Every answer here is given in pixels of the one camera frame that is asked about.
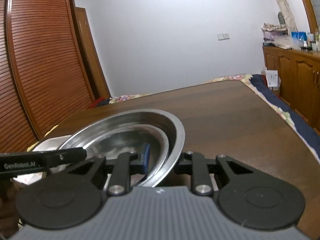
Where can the brown louvered wardrobe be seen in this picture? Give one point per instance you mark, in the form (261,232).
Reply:
(49,69)

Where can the medium steel bowl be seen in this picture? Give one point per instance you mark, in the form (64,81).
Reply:
(129,138)

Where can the white wall switch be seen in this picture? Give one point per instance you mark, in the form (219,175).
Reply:
(224,36)

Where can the pile of papers on cabinet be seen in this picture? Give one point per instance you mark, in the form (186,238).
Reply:
(276,36)

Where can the person's left hand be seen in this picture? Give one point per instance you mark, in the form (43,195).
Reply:
(9,215)

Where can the floral bed blanket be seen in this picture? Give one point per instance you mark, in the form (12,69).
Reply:
(238,116)

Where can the patterned curtain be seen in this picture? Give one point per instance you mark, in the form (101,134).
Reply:
(288,15)

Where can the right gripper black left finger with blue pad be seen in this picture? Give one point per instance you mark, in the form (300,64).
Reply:
(123,167)

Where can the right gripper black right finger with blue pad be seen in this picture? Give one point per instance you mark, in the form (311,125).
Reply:
(199,169)

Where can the wooden side cabinet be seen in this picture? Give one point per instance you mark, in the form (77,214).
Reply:
(299,74)

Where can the large steel bowl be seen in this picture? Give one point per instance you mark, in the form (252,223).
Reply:
(167,122)

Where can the white paper box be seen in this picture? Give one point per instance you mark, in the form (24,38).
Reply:
(271,79)

